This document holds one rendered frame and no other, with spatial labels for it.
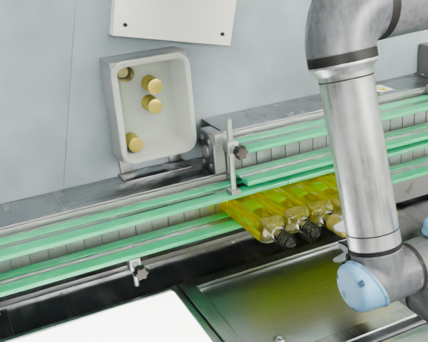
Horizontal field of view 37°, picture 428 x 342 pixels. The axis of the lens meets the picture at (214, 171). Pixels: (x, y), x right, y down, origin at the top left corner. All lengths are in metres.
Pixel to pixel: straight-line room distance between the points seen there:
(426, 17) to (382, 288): 0.38
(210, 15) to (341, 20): 0.64
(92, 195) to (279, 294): 0.45
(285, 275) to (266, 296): 0.09
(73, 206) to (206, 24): 0.49
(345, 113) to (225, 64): 0.69
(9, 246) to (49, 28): 0.45
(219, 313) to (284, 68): 0.64
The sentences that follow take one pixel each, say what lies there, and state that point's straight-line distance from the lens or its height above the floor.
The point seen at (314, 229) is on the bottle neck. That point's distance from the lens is 1.31.
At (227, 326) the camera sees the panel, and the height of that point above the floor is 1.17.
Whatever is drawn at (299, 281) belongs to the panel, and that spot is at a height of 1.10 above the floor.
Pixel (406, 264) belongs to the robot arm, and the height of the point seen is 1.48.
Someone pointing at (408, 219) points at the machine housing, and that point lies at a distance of 1.72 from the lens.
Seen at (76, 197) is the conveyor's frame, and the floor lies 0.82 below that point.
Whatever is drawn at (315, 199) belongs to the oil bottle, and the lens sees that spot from 1.37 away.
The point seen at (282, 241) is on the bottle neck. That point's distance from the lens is 1.26.
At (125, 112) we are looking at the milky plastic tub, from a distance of 1.43.
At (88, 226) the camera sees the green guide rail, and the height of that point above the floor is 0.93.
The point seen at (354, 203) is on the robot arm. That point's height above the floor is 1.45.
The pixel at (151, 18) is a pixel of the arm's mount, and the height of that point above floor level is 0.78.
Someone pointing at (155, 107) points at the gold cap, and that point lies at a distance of 1.41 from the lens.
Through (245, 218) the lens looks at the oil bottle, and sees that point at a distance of 1.36.
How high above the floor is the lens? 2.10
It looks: 58 degrees down
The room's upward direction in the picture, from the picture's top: 127 degrees clockwise
